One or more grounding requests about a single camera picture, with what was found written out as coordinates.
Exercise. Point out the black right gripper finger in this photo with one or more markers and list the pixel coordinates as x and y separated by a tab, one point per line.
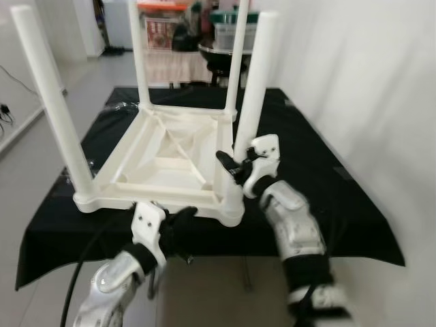
227	162

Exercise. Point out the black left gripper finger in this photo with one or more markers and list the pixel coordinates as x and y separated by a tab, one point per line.
184	216

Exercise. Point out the white plastic table top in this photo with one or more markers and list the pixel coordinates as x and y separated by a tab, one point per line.
163	170

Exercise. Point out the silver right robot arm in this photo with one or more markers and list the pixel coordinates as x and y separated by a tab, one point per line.
293	231

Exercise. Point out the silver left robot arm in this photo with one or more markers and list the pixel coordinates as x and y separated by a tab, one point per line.
109	286

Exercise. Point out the black wok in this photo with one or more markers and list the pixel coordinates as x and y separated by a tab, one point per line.
214	58

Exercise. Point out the black tablecloth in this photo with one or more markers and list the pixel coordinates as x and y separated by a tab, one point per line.
340	218

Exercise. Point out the beige towel table cover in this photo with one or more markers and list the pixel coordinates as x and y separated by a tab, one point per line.
177	67

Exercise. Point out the clear plastic storage box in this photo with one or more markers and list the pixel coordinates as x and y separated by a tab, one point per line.
221	35

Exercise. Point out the black bag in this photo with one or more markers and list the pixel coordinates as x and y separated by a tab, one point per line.
187	37

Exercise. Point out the red food menu poster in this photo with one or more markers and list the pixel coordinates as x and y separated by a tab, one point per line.
162	33

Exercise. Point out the green lid container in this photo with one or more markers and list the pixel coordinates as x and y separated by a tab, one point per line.
221	15

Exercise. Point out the dark floor mop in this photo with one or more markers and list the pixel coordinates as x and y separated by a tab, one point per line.
112	51

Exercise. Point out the clear storage box orange lid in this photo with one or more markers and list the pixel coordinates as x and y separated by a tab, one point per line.
163	5

